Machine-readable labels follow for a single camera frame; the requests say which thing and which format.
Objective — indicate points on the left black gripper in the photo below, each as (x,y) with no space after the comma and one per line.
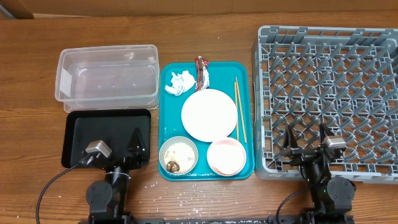
(138,155)

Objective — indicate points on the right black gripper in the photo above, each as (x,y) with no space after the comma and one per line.
(306,154)

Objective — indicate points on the white round plate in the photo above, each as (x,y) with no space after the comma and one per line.
(209,115)

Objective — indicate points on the pink small bowl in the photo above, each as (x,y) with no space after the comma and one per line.
(226,157)

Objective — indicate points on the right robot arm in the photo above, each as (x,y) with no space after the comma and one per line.
(331,196)

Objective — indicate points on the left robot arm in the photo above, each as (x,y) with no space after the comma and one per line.
(107,198)

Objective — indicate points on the grey dishwasher rack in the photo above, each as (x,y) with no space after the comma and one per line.
(345,78)

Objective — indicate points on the grey bowl with rice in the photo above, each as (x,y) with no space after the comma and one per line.
(178,156)

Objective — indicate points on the black plastic tray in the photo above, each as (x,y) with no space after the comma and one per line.
(114,127)

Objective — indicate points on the teal serving tray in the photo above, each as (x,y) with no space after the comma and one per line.
(222,77)

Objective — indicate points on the right wooden chopstick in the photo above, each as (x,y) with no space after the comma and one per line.
(241,111)

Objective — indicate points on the wooden chopstick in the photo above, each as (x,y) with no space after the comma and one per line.
(236,104)
(241,111)

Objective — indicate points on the clear plastic bin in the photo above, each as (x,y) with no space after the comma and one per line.
(108,77)

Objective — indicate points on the crumpled white tissue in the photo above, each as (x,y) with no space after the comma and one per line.
(181,83)

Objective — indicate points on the red foil snack wrapper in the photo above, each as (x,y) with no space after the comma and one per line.
(203,76)

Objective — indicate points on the left wooden chopstick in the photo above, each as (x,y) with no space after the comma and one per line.
(236,104)

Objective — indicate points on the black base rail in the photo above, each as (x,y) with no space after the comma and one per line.
(272,219)

